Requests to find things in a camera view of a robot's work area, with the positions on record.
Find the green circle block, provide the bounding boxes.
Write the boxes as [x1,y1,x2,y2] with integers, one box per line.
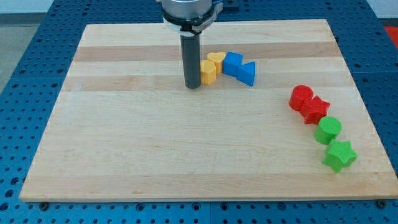
[313,116,343,145]

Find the blue cube block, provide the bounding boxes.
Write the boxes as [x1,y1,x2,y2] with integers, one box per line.
[223,52,243,77]

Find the red circle block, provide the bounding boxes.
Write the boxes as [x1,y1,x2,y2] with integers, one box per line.
[289,85,313,111]

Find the yellow heart block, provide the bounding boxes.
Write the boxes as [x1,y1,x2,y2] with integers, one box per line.
[207,52,226,75]

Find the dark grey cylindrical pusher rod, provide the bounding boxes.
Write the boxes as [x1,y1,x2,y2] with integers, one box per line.
[180,35,201,89]

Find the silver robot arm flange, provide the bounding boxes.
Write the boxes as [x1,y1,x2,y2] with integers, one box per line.
[161,0,223,37]

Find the light wooden board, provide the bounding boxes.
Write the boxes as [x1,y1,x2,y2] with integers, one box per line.
[19,19,397,203]

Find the yellow hexagon block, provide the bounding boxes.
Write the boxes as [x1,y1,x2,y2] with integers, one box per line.
[200,60,216,85]

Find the green star block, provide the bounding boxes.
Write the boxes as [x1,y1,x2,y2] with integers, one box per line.
[322,139,358,173]

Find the blue triangle block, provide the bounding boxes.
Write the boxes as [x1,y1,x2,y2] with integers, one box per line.
[236,62,256,86]

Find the red star block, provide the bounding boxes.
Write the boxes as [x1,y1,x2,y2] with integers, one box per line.
[299,96,330,125]

